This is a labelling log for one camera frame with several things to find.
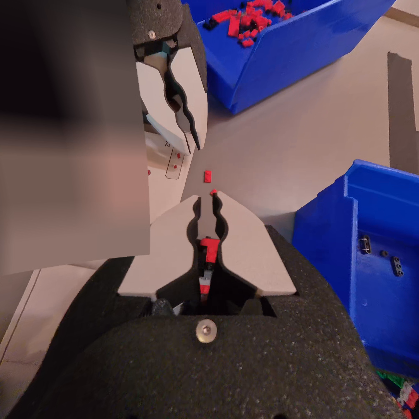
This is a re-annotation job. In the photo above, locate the heap of red lego bricks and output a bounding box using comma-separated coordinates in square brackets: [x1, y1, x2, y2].
[202, 0, 295, 48]

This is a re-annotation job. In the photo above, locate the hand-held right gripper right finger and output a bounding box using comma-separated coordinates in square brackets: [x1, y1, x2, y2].
[213, 191, 297, 297]

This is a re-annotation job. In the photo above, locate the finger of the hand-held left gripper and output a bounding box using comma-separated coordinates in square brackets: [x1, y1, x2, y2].
[168, 47, 209, 151]
[136, 62, 194, 155]

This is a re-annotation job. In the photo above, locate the lego instruction booklet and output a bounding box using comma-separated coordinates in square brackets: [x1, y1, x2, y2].
[0, 129, 194, 377]

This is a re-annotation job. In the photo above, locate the blue divided storage bin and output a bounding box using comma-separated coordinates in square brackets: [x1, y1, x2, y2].
[291, 159, 419, 419]

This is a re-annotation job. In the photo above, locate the blue open storage bin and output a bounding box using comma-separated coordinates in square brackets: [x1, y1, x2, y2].
[182, 0, 397, 115]

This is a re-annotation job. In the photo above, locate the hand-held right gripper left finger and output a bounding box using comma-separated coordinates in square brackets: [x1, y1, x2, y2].
[118, 195, 201, 300]

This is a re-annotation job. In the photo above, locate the red and black lego car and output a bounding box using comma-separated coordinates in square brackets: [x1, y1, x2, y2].
[196, 236, 221, 305]

